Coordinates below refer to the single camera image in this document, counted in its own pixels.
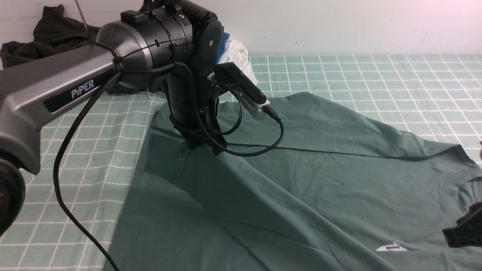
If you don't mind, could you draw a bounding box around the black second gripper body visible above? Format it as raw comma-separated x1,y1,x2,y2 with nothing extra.
442,202,482,248

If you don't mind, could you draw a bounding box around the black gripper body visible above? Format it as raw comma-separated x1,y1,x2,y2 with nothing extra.
167,67,223,140

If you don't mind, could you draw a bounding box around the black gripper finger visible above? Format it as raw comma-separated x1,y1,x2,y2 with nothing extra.
205,132,227,156
182,132,205,149

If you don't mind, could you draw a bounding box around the green long-sleeved shirt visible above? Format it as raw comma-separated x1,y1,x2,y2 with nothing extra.
110,92,481,271

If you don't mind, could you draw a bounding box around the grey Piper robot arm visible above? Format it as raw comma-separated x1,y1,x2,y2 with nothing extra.
1,0,288,234

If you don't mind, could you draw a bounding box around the white garment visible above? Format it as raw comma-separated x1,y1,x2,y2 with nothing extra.
217,37,259,85

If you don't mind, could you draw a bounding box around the blue garment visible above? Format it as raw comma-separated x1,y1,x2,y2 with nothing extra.
220,32,230,52

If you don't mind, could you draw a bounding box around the green checkered tablecloth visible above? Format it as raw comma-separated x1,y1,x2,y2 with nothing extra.
1,55,481,271

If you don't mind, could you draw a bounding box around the dark brown crumpled garment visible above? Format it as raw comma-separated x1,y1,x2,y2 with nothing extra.
0,5,100,69

